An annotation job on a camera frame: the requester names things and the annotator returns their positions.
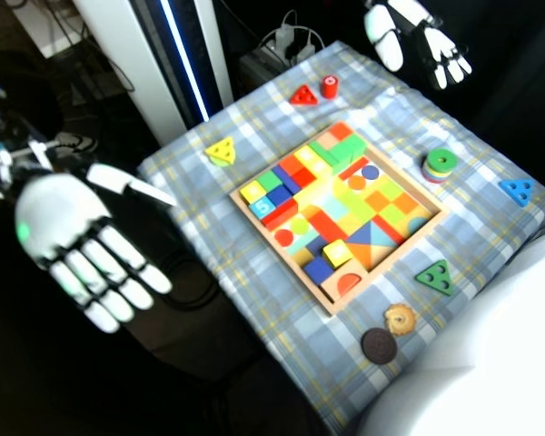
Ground white robot body column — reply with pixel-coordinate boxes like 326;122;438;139
72;0;235;144

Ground grey white shoe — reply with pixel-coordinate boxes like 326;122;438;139
54;131;99;154

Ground red triangle block with holes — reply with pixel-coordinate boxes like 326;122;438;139
289;84;320;106

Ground yellow wooden ring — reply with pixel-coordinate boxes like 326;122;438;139
421;163;455;178

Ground green wooden ring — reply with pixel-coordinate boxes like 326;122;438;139
425;147;458;173

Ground brown wooden block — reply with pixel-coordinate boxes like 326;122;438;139
320;267;370;315

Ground white power strip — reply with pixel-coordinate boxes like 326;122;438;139
272;25;320;59

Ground white cabinet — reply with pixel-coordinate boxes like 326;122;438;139
8;0;92;60

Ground wooden puzzle tray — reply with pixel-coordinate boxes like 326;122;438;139
229;120;447;318

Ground green triangle block with holes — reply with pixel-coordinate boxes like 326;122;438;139
415;259;453;297

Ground red cylinder block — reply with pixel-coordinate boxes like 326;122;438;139
321;74;340;100

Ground yellow triangle block with holes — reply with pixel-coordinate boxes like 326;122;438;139
203;137;237;165

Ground yellow cube with white bars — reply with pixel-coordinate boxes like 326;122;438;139
239;180;270;205

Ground dark brown toy cookie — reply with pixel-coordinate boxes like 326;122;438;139
361;327;400;364

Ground black box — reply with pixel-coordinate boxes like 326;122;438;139
238;47;296;92

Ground yellow cube numbered three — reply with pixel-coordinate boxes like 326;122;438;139
293;144;319;164

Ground blue triangle block with holes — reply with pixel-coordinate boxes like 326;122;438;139
499;178;536;208

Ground blue checked cloth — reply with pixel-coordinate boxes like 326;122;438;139
135;39;545;436

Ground yellow flower-shaped toy cookie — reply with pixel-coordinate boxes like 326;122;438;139
383;302;419;337

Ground light blue numbered cube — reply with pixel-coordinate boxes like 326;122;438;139
248;197;278;220

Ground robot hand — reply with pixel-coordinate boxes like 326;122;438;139
362;0;474;91
15;162;179;335

